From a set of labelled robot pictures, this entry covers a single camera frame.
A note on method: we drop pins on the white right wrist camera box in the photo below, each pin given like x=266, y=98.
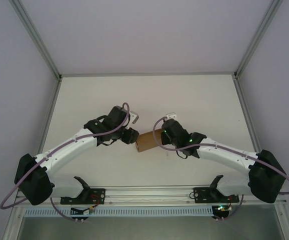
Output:
x=171, y=115

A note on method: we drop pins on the aluminium mounting rail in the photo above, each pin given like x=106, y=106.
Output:
x=147, y=192

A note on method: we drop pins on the aluminium table back rail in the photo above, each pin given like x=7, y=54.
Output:
x=147, y=73

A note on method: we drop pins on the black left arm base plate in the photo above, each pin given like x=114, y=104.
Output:
x=98, y=196

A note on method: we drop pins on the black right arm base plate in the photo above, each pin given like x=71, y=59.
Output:
x=202, y=195

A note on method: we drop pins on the brown cardboard box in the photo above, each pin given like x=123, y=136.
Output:
x=147, y=141

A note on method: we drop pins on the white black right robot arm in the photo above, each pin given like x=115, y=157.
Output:
x=267, y=175

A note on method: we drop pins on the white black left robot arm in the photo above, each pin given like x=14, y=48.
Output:
x=32, y=180

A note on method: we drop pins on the aluminium frame leg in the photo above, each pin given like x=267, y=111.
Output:
x=12, y=225
x=287, y=225

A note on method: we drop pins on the aluminium frame post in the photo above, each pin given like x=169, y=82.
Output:
x=34, y=37
x=259, y=37

